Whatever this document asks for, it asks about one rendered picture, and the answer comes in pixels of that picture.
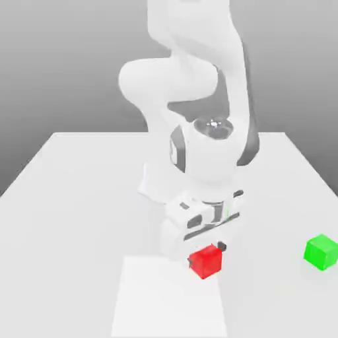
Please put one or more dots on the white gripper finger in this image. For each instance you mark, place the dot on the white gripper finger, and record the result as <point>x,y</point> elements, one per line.
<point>222,246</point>
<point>189,262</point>

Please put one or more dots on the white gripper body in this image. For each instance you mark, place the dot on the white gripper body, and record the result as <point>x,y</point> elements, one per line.
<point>208,236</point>

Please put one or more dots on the small red cube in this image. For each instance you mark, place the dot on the small red cube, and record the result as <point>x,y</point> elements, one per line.
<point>206,261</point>

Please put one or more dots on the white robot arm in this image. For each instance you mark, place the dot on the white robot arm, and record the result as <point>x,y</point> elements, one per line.
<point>200,79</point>

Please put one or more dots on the small green cube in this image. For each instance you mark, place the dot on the small green cube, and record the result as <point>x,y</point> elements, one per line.
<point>320,252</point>

